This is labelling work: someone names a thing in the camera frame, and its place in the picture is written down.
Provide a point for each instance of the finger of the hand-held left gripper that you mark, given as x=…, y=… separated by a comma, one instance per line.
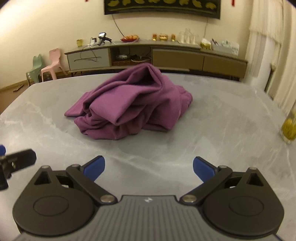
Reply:
x=1, y=149
x=20, y=158

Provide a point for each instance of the small yellow cup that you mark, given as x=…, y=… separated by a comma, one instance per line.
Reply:
x=79, y=43

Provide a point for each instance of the dark wall hanging gold pattern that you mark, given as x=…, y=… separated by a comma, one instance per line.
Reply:
x=161, y=7

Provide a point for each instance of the red fruit plate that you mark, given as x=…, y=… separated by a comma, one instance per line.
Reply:
x=129, y=38

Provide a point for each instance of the pink plastic chair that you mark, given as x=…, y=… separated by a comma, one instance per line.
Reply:
x=54, y=67

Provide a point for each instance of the clear glass cup set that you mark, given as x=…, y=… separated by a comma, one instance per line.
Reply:
x=188, y=37

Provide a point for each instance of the white charger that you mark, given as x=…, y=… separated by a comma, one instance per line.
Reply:
x=92, y=41

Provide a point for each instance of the white storage basket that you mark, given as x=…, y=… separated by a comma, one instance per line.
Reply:
x=225, y=48

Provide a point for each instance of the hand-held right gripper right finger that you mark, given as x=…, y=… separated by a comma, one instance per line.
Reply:
x=203, y=169

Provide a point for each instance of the gold tissue box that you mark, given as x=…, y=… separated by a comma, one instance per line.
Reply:
x=205, y=44

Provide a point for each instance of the black camera device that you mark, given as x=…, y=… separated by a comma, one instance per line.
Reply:
x=103, y=38

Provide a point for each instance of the glass vase with yellow contents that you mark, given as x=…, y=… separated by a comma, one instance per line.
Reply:
x=289, y=129

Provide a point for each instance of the green plastic chair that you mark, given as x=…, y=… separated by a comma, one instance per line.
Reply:
x=35, y=69

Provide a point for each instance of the long grey tv cabinet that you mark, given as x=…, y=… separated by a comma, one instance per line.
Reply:
x=175, y=59

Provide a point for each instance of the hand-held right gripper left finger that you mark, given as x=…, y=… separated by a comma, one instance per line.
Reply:
x=94, y=168

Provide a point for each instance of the purple pants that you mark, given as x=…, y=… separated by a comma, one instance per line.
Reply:
x=134, y=104

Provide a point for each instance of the gold ornament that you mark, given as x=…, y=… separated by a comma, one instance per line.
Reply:
x=163, y=37
x=173, y=37
x=154, y=37

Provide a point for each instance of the patterned bowl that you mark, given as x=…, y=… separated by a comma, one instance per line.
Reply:
x=121, y=57

